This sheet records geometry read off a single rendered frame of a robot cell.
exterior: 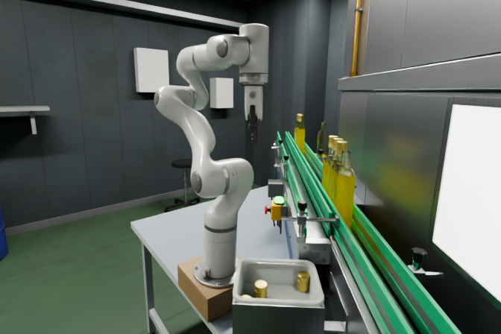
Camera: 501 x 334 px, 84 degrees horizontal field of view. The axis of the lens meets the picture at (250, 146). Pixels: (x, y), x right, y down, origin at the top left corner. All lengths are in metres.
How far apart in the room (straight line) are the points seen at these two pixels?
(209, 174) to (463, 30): 0.73
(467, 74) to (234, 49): 0.51
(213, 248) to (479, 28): 0.92
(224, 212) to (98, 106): 2.89
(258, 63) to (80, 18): 3.09
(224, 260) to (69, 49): 3.06
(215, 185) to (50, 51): 2.98
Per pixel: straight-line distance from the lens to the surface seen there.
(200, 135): 1.01
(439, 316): 0.63
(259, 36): 0.81
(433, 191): 0.77
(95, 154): 3.75
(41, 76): 3.63
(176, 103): 1.08
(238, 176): 0.95
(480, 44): 0.73
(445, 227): 0.75
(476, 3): 0.77
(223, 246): 1.02
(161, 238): 1.57
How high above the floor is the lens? 1.50
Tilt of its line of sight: 11 degrees down
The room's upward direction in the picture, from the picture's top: 1 degrees clockwise
